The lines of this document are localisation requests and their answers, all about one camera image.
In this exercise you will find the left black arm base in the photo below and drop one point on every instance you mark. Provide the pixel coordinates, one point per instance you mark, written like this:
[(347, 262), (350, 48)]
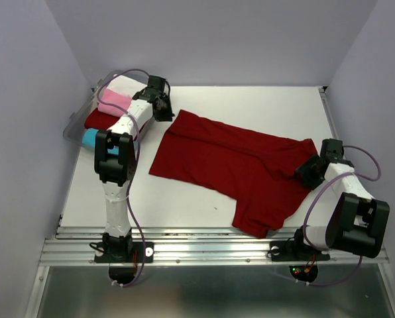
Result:
[(118, 250)]

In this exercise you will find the rolled dark red t shirt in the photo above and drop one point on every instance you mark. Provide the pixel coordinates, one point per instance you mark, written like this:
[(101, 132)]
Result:
[(102, 122)]

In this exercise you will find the rolled pink t shirt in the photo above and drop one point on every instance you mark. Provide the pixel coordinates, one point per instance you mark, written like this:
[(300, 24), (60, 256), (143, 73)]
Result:
[(113, 103)]

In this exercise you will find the rolled white t shirt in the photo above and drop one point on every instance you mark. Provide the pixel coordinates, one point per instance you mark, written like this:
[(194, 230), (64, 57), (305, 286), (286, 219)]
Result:
[(125, 86)]

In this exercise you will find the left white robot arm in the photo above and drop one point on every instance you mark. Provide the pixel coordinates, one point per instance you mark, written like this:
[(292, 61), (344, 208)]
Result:
[(115, 162)]

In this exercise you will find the rolled cyan t shirt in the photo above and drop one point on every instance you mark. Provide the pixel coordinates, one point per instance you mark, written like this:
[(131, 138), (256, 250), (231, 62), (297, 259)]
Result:
[(89, 138)]

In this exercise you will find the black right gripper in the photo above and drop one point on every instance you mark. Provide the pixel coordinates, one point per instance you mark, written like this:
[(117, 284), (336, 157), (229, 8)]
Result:
[(307, 181)]

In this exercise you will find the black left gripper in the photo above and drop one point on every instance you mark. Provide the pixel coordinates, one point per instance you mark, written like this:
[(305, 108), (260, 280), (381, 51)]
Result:
[(168, 115)]

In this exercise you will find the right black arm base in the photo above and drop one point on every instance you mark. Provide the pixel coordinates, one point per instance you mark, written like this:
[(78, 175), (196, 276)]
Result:
[(294, 249)]

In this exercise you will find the clear plastic storage bin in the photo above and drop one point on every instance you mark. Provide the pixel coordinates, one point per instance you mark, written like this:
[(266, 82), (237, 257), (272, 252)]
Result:
[(75, 128)]

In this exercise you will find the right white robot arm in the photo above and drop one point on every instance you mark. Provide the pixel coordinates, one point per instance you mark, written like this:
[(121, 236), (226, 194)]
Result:
[(358, 222)]

